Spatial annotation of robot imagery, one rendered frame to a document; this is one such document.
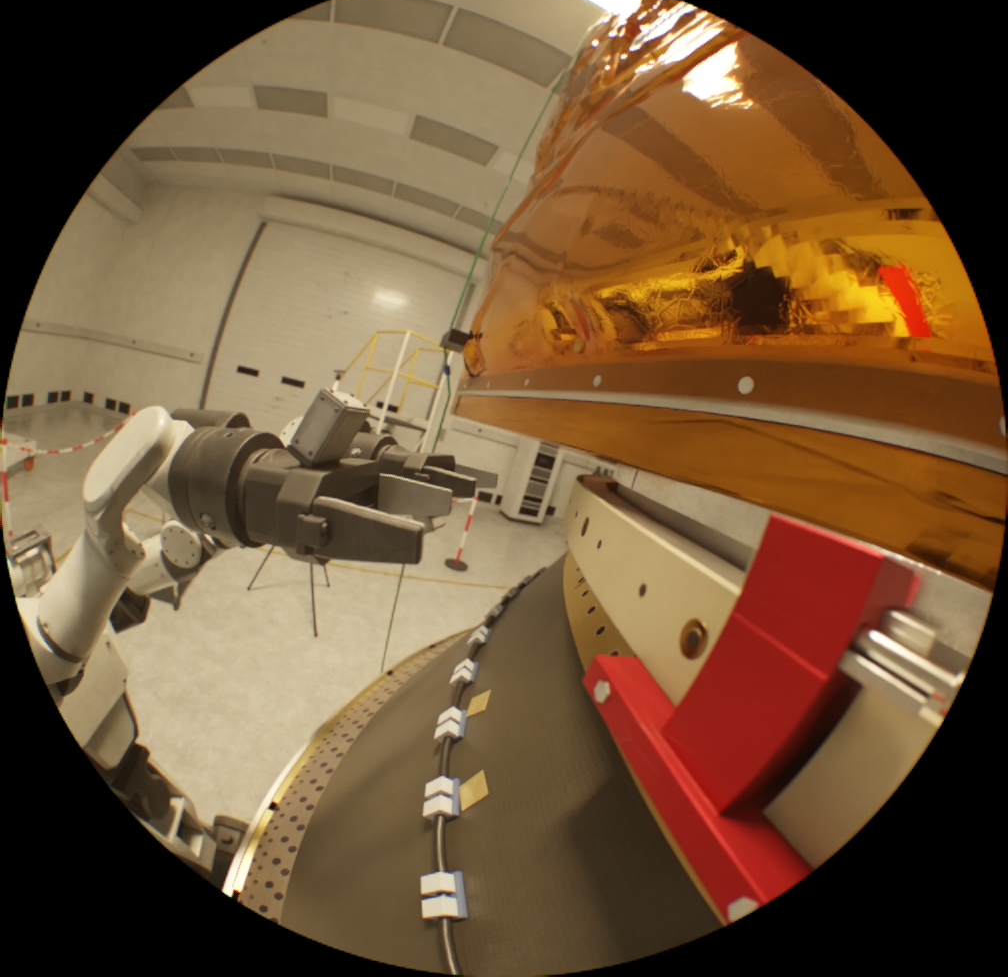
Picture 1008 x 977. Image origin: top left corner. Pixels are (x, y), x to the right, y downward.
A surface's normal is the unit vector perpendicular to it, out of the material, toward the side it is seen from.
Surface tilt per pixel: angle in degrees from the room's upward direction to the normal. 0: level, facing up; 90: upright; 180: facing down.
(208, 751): 0
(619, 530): 90
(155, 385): 90
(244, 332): 90
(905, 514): 90
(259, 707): 0
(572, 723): 62
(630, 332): 134
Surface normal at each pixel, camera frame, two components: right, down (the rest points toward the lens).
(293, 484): 0.09, -0.62
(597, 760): -0.70, -0.69
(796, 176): -0.87, -0.25
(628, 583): -0.95, -0.28
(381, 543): 0.00, 0.11
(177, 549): 0.37, 0.26
